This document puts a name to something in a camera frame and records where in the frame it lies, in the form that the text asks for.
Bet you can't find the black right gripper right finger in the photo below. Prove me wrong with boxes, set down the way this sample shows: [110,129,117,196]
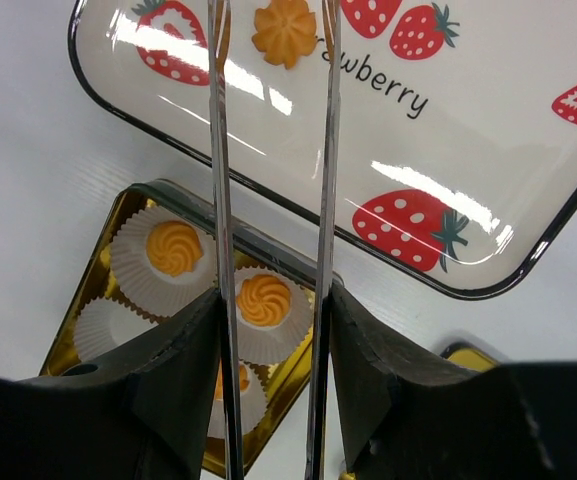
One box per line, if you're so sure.
[331,286,577,479]

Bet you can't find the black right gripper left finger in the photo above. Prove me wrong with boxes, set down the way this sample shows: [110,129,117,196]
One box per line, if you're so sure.
[0,290,219,479]

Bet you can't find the orange cookie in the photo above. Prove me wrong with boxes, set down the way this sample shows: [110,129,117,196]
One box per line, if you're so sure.
[212,363,250,402]
[251,0,317,70]
[146,221,204,277]
[236,274,292,327]

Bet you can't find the metal tongs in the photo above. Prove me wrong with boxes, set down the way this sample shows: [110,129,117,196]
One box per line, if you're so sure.
[206,0,342,480]

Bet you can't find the gold tin lid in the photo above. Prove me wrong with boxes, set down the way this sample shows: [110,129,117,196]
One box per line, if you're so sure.
[440,341,498,372]

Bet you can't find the white paper cup front left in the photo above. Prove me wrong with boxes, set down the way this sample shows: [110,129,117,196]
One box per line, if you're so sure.
[73,298,155,362]

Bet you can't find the white paper cup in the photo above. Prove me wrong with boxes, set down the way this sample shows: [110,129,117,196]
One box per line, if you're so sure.
[234,267,313,365]
[73,298,155,362]
[207,361,267,439]
[110,206,217,317]

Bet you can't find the white paper cup front right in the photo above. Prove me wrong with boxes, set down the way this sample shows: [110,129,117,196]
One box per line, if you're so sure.
[207,361,267,439]

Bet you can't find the white paper cup back left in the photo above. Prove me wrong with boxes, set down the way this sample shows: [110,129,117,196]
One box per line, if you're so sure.
[110,206,217,317]

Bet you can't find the white paper cup back right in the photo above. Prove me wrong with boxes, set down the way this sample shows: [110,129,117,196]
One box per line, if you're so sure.
[234,267,313,365]

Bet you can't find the gold square cookie tin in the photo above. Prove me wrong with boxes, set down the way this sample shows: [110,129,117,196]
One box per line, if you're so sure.
[41,180,316,467]

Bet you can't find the strawberry print tray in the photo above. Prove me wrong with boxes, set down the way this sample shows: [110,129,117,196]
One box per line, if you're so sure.
[68,1,577,300]

